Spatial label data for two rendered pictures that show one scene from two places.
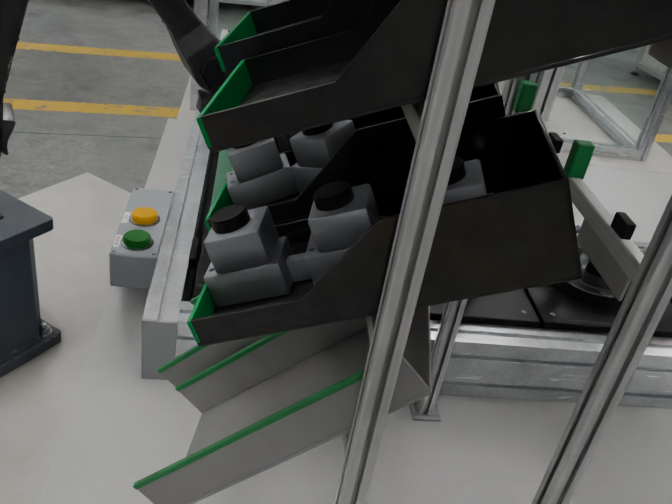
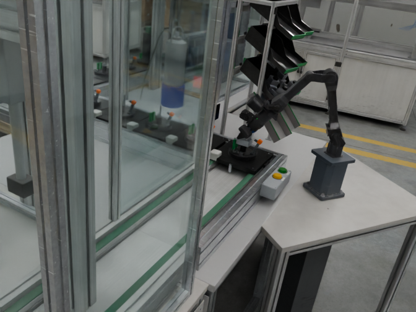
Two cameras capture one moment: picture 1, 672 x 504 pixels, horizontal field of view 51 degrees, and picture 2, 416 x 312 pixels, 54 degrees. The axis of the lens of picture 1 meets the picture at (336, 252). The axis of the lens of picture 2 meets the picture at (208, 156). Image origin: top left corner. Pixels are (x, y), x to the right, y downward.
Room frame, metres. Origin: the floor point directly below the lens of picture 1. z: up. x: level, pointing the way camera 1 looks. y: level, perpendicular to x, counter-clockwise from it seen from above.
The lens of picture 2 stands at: (2.46, 0.98, 1.83)
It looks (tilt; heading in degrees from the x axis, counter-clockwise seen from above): 26 degrees down; 215
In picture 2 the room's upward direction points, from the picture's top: 7 degrees clockwise
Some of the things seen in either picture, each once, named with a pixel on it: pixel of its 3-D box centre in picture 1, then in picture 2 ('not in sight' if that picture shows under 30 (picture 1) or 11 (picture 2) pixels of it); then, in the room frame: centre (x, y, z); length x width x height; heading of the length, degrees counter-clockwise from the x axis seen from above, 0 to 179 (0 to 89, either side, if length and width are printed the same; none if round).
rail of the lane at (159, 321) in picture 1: (195, 192); (246, 199); (1.14, 0.28, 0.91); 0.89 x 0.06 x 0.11; 10
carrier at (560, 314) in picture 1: (599, 259); not in sight; (0.97, -0.41, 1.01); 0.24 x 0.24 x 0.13; 10
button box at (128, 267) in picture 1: (144, 234); (275, 182); (0.94, 0.31, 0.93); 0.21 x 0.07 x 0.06; 10
